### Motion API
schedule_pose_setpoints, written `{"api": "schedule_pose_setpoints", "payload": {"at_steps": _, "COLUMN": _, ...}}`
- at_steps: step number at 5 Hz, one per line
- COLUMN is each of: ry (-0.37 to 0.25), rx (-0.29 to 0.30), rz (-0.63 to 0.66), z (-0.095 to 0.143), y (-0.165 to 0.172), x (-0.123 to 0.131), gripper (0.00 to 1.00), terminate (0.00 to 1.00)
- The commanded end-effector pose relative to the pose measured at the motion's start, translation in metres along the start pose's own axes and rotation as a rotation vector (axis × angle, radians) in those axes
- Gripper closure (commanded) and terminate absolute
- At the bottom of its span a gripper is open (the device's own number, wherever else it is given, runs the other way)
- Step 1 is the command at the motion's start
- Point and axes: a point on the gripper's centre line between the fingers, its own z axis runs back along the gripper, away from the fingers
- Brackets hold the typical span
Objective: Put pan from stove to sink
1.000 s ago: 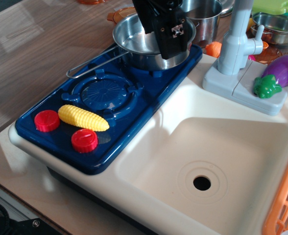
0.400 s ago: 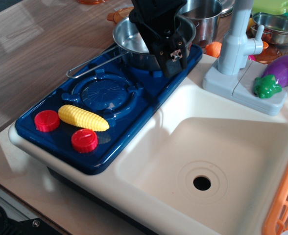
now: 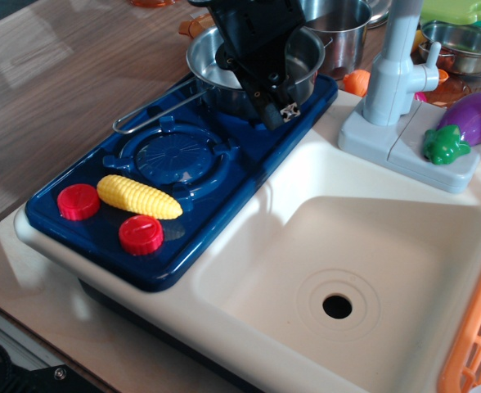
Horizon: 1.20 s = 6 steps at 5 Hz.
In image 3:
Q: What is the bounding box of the red stove knob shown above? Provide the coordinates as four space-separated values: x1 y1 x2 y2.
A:
119 215 164 255
56 183 101 221

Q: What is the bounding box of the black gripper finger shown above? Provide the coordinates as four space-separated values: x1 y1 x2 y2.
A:
240 74 301 130

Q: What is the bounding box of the steel pot with handles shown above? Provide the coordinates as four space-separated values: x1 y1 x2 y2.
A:
418 20 481 76

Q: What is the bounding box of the cream toy sink unit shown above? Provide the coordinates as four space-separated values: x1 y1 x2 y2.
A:
15 93 481 392

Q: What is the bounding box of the orange transparent lid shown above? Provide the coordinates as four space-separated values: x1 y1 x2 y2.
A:
178 13 215 38

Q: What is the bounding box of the yellow toy corn cob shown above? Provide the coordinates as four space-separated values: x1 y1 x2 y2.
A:
96 174 183 220

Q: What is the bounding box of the steel pan with wire handle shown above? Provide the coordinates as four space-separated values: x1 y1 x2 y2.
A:
112 27 325 134

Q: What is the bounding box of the red stove knob right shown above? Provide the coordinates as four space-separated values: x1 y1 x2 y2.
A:
119 215 164 255

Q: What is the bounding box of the grey toy faucet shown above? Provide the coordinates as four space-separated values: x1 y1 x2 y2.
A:
338 1 481 193

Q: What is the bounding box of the amber transparent lid right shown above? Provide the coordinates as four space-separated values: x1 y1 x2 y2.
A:
415 69 471 108

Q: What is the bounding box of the black bracket with screw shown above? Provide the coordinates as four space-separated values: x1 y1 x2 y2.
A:
0 345 92 392

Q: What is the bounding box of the orange toy vegetable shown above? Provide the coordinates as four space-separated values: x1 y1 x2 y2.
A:
343 70 371 97

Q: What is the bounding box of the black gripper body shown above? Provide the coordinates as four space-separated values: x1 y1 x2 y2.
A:
187 0 307 87

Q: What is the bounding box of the green plastic plate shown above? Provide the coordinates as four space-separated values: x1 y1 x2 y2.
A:
420 0 481 25

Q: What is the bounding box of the red stove knob left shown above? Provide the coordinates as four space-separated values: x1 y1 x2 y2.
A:
56 183 101 221

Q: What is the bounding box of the purple toy eggplant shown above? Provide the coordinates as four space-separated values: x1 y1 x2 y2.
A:
422 92 481 165

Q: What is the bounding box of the tall steel pot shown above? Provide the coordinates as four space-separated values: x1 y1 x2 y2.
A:
300 0 372 80

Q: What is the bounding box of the blue toy stove top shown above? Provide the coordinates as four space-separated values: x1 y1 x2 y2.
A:
25 75 338 291

